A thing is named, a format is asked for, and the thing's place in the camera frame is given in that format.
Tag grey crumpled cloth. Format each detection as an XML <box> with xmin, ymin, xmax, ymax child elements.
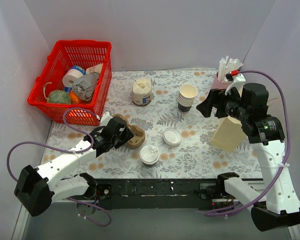
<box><xmin>72</xmin><ymin>72</ymin><xmax>99</xmax><ymax>101</ymax></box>

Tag beige floral pouch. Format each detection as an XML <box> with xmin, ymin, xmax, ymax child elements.
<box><xmin>86</xmin><ymin>63</ymin><xmax>103</xmax><ymax>75</ymax></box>

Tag white cup lid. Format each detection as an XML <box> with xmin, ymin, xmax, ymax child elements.
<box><xmin>139</xmin><ymin>145</ymin><xmax>159</xmax><ymax>162</ymax></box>

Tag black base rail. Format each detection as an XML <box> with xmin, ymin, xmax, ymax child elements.
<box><xmin>27</xmin><ymin>177</ymin><xmax>275</xmax><ymax>211</ymax></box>

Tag stack of white lids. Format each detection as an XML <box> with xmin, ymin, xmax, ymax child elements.
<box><xmin>163</xmin><ymin>128</ymin><xmax>181</xmax><ymax>147</ymax></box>

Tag brown pulp cup carrier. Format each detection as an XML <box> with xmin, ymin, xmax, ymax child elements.
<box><xmin>113</xmin><ymin>114</ymin><xmax>146</xmax><ymax>149</ymax></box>

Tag green twine ball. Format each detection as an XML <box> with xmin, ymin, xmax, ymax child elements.
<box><xmin>47</xmin><ymin>90</ymin><xmax>71</xmax><ymax>105</ymax></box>

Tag floral patterned table mat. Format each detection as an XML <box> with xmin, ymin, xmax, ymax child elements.
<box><xmin>38</xmin><ymin>69</ymin><xmax>269</xmax><ymax>180</ymax></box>

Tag red plastic basket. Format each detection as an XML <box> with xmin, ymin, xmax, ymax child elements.
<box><xmin>27</xmin><ymin>40</ymin><xmax>112</xmax><ymax>126</ymax></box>

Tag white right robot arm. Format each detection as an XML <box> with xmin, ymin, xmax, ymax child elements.
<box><xmin>196</xmin><ymin>83</ymin><xmax>300</xmax><ymax>232</ymax></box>

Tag kraft paper bag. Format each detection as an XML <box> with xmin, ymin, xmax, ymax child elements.
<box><xmin>210</xmin><ymin>116</ymin><xmax>246</xmax><ymax>153</ymax></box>

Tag black paper coffee cup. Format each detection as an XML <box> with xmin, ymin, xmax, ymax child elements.
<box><xmin>141</xmin><ymin>158</ymin><xmax>158</xmax><ymax>167</ymax></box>

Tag stack of paper cups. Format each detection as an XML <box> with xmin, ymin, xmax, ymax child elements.
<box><xmin>178</xmin><ymin>84</ymin><xmax>198</xmax><ymax>114</ymax></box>

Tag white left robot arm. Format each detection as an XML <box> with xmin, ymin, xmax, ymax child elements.
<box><xmin>14</xmin><ymin>116</ymin><xmax>134</xmax><ymax>217</ymax></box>

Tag napkin pack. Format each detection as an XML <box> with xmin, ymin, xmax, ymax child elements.
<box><xmin>132</xmin><ymin>77</ymin><xmax>153</xmax><ymax>107</ymax></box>

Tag white tape roll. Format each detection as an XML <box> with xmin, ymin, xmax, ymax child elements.
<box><xmin>62</xmin><ymin>69</ymin><xmax>83</xmax><ymax>88</ymax></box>

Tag pink straw holder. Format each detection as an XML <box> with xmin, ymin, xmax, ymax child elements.
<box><xmin>211</xmin><ymin>73</ymin><xmax>229</xmax><ymax>90</ymax></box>

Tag orange fruit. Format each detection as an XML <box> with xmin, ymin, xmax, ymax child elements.
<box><xmin>69</xmin><ymin>91</ymin><xmax>82</xmax><ymax>105</ymax></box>

